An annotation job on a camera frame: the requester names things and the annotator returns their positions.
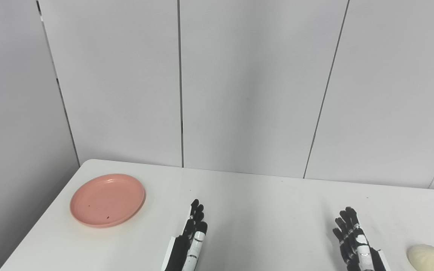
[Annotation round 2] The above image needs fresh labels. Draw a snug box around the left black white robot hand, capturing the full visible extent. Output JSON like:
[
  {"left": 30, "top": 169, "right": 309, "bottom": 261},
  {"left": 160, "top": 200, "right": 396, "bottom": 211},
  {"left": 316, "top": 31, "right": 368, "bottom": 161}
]
[{"left": 162, "top": 199, "right": 208, "bottom": 271}]

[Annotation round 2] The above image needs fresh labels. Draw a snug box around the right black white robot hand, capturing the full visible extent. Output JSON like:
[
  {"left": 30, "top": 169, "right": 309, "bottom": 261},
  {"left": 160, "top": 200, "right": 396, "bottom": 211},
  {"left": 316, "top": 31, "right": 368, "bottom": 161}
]
[{"left": 333, "top": 207, "right": 387, "bottom": 271}]

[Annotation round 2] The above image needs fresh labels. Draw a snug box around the cream steamed bun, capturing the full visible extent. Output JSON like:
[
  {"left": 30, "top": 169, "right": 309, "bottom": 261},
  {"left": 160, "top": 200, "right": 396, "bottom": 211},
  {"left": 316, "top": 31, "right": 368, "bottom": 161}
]
[{"left": 407, "top": 244, "right": 434, "bottom": 271}]

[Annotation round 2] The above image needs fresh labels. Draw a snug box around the pink round plate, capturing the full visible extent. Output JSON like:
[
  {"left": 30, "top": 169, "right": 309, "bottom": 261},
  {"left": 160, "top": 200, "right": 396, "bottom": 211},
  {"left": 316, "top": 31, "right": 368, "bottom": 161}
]
[{"left": 70, "top": 174, "right": 146, "bottom": 228}]

